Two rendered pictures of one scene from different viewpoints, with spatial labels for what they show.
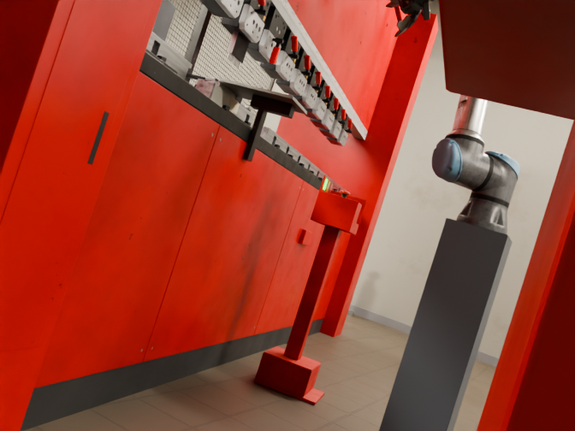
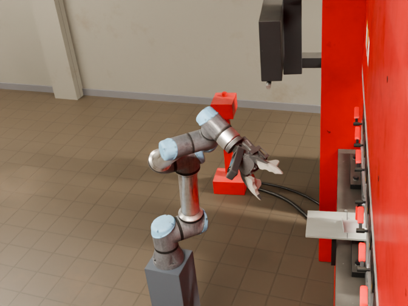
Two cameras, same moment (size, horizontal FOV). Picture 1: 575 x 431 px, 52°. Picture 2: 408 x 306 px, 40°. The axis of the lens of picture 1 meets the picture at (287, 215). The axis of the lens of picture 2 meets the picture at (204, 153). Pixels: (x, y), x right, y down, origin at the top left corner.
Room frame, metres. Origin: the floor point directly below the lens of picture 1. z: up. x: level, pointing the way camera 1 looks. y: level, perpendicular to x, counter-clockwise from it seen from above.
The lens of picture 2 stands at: (3.84, -0.41, 2.57)
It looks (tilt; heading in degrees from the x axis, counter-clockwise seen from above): 31 degrees down; 178
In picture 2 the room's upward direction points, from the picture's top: 6 degrees counter-clockwise
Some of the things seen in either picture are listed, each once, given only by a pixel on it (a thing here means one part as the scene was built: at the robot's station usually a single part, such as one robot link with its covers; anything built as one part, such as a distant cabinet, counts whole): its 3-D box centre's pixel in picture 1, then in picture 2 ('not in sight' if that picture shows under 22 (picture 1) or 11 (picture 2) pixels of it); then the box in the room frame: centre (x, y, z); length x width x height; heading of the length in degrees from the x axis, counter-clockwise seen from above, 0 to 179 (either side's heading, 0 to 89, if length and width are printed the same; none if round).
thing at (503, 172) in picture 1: (494, 177); (165, 232); (1.79, -0.56, 0.94); 0.13 x 0.12 x 0.14; 108
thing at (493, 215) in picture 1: (484, 214); (167, 251); (1.79, -0.57, 0.82); 0.15 x 0.15 x 0.10
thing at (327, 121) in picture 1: (324, 110); not in sight; (3.14, -0.02, 1.26); 0.15 x 0.09 x 0.17; 163
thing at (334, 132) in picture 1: (332, 121); not in sight; (3.33, -0.08, 1.26); 0.15 x 0.09 x 0.17; 163
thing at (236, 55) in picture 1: (237, 50); not in sight; (2.02, 0.34, 1.13); 0.10 x 0.02 x 0.10; 163
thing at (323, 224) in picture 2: (263, 97); (337, 224); (1.97, 0.20, 1.00); 0.26 x 0.18 x 0.01; 73
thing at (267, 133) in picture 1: (309, 173); not in sight; (3.22, -0.04, 0.92); 1.68 x 0.06 x 0.10; 163
